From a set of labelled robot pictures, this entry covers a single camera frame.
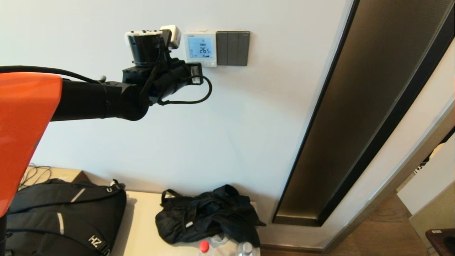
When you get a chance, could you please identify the white wall thermostat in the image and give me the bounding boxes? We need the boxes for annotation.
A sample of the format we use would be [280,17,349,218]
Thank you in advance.
[182,31,217,67]

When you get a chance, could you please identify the black crumpled fabric bag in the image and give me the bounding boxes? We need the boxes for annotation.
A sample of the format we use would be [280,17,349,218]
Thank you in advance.
[155,185,266,247]

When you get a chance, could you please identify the black backpack with white print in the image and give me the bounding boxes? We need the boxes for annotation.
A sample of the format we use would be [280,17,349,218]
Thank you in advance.
[5,179,127,256]

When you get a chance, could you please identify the red cap water bottle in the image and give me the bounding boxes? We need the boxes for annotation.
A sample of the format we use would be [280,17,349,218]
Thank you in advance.
[198,240,215,256]

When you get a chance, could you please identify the grey cap clear bottle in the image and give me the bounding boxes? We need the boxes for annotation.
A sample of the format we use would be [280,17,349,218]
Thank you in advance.
[237,242,256,256]

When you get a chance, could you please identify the dark brown wooden table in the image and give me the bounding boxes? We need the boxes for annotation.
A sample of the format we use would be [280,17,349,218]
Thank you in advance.
[425,229,455,256]

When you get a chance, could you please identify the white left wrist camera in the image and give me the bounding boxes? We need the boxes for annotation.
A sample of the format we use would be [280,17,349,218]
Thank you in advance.
[160,25,182,49]

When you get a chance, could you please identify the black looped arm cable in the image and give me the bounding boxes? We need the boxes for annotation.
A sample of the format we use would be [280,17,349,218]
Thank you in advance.
[156,74,213,106]

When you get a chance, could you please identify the dark grey wall switch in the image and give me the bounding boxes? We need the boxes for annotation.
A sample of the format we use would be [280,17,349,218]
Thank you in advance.
[216,31,250,66]

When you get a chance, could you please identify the black forearm cable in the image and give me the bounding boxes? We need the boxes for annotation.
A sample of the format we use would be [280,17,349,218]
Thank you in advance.
[0,65,107,84]

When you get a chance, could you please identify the thin black cable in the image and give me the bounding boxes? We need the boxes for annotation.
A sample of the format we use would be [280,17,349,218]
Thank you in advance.
[20,164,53,189]

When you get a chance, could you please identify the grey door frame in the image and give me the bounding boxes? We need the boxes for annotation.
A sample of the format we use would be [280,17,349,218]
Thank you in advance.
[322,94,455,251]

